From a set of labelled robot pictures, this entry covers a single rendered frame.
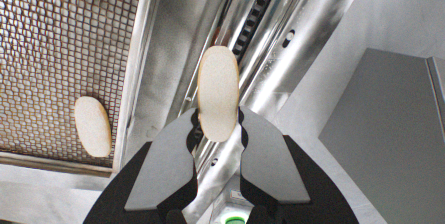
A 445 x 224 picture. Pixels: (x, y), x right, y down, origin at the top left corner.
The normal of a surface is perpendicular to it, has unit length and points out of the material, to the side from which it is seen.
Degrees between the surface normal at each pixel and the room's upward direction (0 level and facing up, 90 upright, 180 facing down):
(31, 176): 10
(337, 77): 0
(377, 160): 90
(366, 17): 0
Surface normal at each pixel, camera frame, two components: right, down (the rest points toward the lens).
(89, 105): 0.34, 0.25
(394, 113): -0.99, -0.14
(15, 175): 0.18, 0.51
